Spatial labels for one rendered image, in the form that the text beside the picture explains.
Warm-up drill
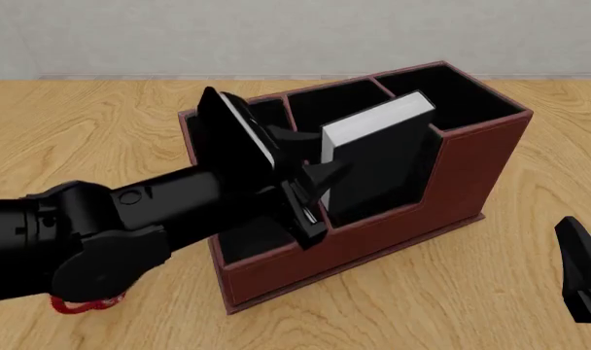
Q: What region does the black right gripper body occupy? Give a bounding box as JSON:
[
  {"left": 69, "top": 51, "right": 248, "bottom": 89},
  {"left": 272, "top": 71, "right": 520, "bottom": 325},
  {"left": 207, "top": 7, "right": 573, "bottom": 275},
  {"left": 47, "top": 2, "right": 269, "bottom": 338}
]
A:
[{"left": 561, "top": 280, "right": 591, "bottom": 324}]

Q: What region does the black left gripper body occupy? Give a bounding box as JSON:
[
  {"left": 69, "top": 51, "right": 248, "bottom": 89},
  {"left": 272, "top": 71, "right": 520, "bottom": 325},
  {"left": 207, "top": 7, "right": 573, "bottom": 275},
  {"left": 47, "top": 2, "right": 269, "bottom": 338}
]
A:
[{"left": 236, "top": 96, "right": 327, "bottom": 251}]

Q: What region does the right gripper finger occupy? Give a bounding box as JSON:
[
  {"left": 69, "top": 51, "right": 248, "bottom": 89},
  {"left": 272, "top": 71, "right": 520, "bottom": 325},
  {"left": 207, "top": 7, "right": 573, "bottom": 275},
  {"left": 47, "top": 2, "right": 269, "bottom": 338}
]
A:
[{"left": 553, "top": 215, "right": 591, "bottom": 292}]

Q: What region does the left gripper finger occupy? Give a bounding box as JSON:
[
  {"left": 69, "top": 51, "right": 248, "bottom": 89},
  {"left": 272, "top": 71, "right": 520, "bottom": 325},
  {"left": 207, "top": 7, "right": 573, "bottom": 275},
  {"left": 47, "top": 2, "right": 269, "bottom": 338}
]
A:
[
  {"left": 301, "top": 161, "right": 354, "bottom": 202},
  {"left": 266, "top": 124, "right": 325, "bottom": 162}
]

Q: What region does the black book with white pages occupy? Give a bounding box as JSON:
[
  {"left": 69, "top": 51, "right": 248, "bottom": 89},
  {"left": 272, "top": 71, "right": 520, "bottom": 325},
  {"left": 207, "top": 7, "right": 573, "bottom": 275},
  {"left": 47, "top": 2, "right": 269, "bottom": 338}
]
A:
[{"left": 319, "top": 90, "right": 436, "bottom": 228}]

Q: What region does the red-brown desk caddy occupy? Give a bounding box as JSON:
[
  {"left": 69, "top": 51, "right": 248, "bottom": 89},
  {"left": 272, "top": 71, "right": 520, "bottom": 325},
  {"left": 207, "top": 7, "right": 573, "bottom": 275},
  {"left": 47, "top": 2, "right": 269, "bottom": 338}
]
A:
[{"left": 177, "top": 60, "right": 536, "bottom": 316}]

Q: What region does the flat plate on black stalk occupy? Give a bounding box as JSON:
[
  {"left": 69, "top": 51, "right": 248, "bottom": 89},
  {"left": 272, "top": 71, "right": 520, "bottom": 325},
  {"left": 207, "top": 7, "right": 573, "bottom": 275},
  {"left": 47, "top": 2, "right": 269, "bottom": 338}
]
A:
[{"left": 196, "top": 86, "right": 278, "bottom": 172}]

